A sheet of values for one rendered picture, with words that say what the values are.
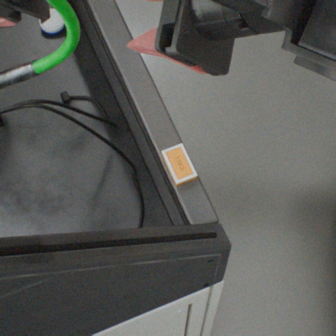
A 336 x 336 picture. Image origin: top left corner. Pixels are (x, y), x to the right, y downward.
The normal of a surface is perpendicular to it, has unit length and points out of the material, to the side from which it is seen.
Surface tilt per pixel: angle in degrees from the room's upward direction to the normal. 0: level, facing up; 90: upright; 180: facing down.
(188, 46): 46
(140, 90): 0
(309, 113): 0
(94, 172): 0
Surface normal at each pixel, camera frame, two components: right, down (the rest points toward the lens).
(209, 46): 0.67, 0.00
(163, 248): 0.64, -0.53
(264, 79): 0.01, -0.39
